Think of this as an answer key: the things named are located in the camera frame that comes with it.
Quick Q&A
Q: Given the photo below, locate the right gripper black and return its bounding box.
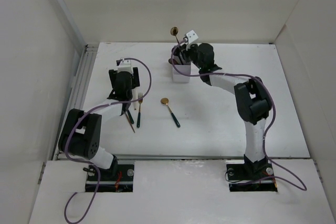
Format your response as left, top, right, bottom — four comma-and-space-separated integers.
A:
179, 41, 204, 70

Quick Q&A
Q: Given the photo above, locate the white three-compartment utensil holder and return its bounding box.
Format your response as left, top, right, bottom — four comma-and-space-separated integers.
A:
172, 58, 191, 83

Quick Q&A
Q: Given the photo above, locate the black spoon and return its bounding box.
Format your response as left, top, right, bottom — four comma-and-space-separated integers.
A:
173, 48, 184, 65

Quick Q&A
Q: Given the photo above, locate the brown spoon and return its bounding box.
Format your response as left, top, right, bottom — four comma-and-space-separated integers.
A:
168, 59, 177, 65

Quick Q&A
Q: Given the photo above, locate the gold spoon green handle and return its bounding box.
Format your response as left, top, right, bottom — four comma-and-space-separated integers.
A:
170, 26, 180, 44
160, 98, 181, 128

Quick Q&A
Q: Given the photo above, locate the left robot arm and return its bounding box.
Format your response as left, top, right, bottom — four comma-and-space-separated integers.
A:
58, 67, 140, 180

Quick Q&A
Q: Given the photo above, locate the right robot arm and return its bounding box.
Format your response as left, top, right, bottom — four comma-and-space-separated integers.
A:
178, 43, 272, 179

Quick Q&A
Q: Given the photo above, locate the beige plastic spoon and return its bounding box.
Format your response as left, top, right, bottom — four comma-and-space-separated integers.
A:
132, 88, 139, 111

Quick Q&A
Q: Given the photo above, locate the brown wooden chopstick left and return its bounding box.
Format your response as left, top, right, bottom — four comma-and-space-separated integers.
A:
125, 112, 135, 133

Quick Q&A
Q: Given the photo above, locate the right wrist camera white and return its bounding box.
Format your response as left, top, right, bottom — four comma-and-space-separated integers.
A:
183, 30, 198, 45

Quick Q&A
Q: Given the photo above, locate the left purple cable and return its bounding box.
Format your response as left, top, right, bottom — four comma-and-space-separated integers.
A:
64, 57, 153, 223

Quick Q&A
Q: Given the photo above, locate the purple cable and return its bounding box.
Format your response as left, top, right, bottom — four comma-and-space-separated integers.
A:
64, 57, 153, 223
171, 39, 308, 192

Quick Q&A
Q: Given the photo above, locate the rose gold fork green handle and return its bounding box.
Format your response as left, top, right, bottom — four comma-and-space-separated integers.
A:
127, 110, 134, 124

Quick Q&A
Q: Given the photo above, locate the aluminium frame left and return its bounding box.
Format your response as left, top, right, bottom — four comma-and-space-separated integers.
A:
50, 44, 99, 161

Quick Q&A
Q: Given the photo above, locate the aluminium rail front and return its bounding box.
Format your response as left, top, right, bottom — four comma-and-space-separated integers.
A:
116, 154, 244, 164

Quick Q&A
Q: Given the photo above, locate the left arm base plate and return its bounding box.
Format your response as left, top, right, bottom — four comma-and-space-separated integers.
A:
83, 163, 134, 193

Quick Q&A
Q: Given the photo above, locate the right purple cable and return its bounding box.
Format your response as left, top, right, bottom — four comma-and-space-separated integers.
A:
171, 39, 308, 192

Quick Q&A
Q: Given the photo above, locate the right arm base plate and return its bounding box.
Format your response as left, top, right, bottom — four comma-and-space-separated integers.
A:
225, 163, 278, 192

